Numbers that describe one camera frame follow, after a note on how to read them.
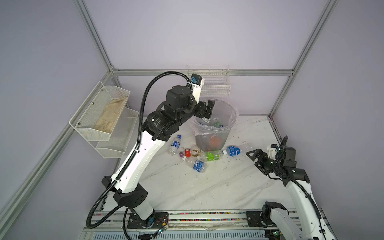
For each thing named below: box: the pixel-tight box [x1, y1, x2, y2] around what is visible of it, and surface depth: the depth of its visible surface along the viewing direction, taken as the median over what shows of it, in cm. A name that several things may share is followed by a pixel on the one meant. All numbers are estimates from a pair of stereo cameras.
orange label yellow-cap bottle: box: [210, 134, 222, 148], surface depth 90 cm
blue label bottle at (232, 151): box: [222, 145, 241, 157], surface depth 97 cm
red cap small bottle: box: [184, 148, 192, 158], surface depth 97 cm
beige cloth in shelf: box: [93, 96, 128, 134], surface depth 80 cm
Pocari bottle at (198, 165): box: [182, 155, 207, 174], surface depth 90 cm
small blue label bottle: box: [168, 134, 182, 156], surface depth 100 cm
